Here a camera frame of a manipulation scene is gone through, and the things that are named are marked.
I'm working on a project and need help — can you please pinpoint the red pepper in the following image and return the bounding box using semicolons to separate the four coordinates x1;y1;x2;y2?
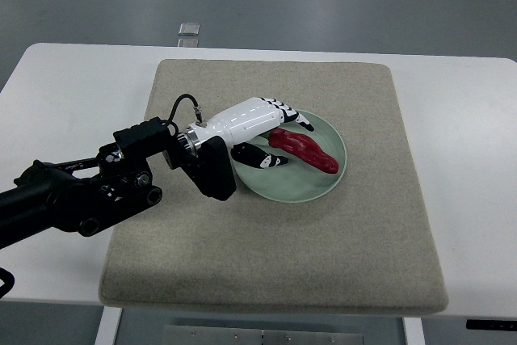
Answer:
267;128;339;175

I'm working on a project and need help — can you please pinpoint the beige felt mat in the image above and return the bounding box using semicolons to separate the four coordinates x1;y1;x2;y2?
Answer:
99;59;448;316

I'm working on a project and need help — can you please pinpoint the light green plate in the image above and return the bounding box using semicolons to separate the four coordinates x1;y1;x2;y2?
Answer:
233;111;347;203

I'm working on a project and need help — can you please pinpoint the black table control panel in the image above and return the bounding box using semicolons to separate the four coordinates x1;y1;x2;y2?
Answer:
465;319;517;331

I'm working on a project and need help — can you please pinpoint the white table leg right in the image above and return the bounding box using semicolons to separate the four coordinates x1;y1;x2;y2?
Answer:
402;318;426;345

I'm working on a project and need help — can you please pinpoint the clear floor marker upper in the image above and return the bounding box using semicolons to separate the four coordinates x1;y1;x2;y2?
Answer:
178;22;200;36

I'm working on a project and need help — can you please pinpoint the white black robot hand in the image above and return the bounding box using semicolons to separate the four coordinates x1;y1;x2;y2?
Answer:
191;97;314;169

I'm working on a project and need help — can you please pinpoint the white table leg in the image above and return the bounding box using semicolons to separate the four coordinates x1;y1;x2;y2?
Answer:
402;318;426;345
94;307;122;345

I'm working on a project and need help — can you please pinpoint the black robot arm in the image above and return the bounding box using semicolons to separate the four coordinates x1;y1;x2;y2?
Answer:
1;104;236;248

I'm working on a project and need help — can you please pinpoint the white table leg left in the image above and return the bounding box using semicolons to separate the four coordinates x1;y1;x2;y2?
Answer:
94;307;122;345

